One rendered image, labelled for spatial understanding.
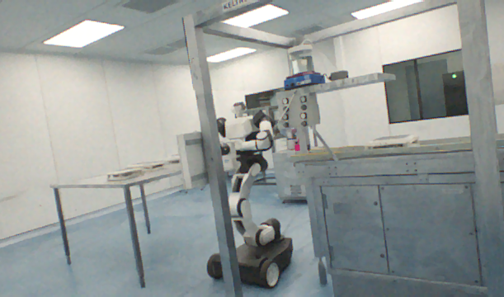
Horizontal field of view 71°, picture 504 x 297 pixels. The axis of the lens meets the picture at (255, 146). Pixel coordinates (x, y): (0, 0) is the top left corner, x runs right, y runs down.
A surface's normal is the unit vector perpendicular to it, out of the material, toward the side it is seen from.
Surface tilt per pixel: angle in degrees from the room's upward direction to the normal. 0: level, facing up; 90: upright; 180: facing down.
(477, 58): 90
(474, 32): 90
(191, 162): 90
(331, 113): 90
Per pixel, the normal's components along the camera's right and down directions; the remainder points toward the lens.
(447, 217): -0.57, 0.13
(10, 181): 0.82, -0.08
